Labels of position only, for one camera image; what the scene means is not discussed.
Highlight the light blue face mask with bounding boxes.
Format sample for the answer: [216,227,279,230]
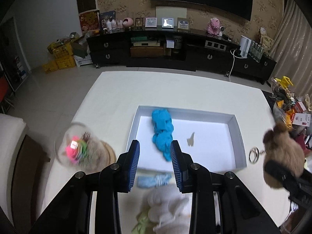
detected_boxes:
[137,173,172,189]

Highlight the white plush bear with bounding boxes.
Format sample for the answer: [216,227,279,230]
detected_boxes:
[147,184,191,233]

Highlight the bright blue cloth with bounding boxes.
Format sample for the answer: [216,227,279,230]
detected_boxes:
[151,109,174,162]

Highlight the brown plush toy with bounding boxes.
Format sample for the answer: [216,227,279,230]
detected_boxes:
[263,121,305,178]

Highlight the light green cloth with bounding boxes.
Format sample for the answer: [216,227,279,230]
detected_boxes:
[131,210,153,234]

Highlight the glass dome with flowers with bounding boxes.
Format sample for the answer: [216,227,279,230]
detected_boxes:
[53,122,116,174]

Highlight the clutter pile at right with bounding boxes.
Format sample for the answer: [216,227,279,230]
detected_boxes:
[270,76,311,156]

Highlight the yellow crates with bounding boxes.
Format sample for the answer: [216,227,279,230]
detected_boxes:
[42,40,76,74]

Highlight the white water dispenser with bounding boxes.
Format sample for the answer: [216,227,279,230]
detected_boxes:
[239,35,252,58]

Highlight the beige curtain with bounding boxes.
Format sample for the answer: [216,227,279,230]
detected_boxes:
[270,0,312,96]

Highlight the pink plush toy on cabinet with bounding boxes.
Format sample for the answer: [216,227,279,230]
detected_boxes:
[206,18,220,35]

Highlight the silver key ring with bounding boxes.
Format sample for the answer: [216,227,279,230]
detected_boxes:
[248,147,260,164]

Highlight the white power cable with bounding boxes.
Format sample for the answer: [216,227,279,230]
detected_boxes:
[227,49,242,82]

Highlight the blue picture frame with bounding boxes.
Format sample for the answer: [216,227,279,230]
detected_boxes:
[161,18,174,28]

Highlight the white picture frame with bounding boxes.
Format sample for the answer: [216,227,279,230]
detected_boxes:
[145,18,157,28]

